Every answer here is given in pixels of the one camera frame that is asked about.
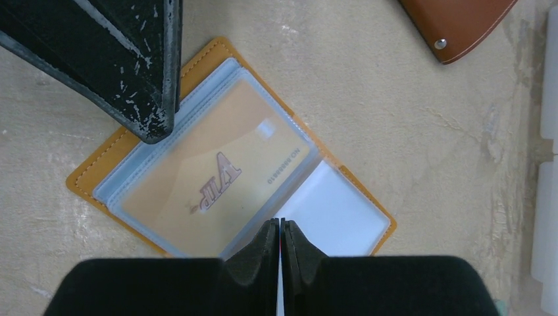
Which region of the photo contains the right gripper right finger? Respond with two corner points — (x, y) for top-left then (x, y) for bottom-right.
(280, 219), (499, 315)

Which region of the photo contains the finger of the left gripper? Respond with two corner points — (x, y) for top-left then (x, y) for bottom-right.
(1, 0), (182, 144)

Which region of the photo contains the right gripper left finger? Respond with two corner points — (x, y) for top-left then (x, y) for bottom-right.
(45, 219), (280, 315)

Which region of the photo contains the thin white card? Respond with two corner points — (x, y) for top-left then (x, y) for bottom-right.
(276, 250), (285, 316)

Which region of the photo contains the gold VIP card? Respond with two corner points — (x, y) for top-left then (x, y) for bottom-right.
(118, 76), (313, 257)

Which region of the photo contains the orange card holder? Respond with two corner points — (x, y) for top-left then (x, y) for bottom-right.
(66, 37), (397, 259)

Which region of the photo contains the brown leather card holder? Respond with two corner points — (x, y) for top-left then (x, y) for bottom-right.
(399, 0), (517, 65)

